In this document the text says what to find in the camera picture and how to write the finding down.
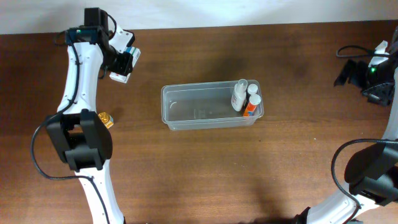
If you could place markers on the orange tube white cap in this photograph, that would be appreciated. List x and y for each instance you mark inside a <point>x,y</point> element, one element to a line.
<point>254,101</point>

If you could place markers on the white Panadol box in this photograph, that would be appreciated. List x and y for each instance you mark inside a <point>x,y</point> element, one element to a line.
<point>135,53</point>

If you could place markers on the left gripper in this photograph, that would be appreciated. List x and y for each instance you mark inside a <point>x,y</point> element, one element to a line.
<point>123,63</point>

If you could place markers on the small gold-lidded balm jar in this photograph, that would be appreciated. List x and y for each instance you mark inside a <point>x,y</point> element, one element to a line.
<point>107,119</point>

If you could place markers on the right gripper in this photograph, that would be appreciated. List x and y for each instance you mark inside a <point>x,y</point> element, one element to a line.
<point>356,75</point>

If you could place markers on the white spray bottle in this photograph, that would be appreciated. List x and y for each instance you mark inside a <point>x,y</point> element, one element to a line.
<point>239,95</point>

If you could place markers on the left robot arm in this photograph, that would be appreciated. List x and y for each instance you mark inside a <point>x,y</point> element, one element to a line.
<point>76,131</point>

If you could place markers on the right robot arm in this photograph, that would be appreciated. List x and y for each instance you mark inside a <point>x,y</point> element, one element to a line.
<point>371,173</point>

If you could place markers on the dark bottle white cap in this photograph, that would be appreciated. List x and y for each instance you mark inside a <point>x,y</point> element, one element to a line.
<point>252,89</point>

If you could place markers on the clear plastic container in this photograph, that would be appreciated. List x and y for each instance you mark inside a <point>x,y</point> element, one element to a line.
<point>203,106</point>

